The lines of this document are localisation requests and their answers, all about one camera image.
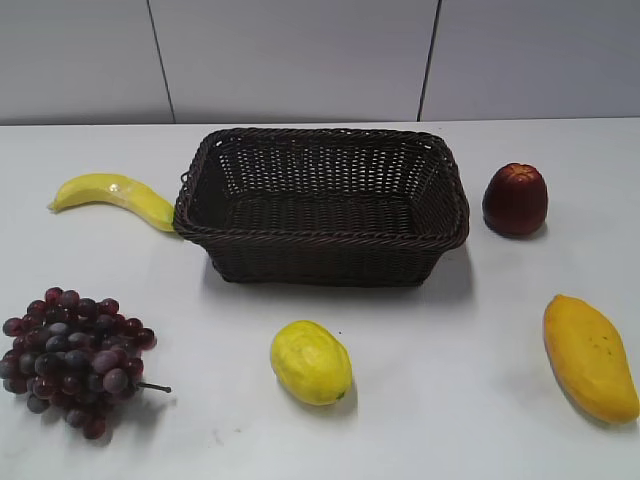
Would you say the dark red grape bunch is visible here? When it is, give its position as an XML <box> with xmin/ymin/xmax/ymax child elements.
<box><xmin>1</xmin><ymin>287</ymin><xmax>172</xmax><ymax>440</ymax></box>

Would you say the yellow mango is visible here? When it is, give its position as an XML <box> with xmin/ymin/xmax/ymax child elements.
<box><xmin>543</xmin><ymin>295</ymin><xmax>639</xmax><ymax>425</ymax></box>

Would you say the dark red apple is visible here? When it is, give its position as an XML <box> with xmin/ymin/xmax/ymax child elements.
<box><xmin>482</xmin><ymin>163</ymin><xmax>549</xmax><ymax>237</ymax></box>

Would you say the dark brown woven basket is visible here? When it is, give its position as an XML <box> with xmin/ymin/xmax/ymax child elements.
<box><xmin>173</xmin><ymin>128</ymin><xmax>470</xmax><ymax>287</ymax></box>

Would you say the yellow lemon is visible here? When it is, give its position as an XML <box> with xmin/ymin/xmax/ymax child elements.
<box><xmin>270</xmin><ymin>320</ymin><xmax>353</xmax><ymax>406</ymax></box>

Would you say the yellow banana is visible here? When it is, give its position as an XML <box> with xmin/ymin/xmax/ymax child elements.
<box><xmin>48</xmin><ymin>173</ymin><xmax>174</xmax><ymax>232</ymax></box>

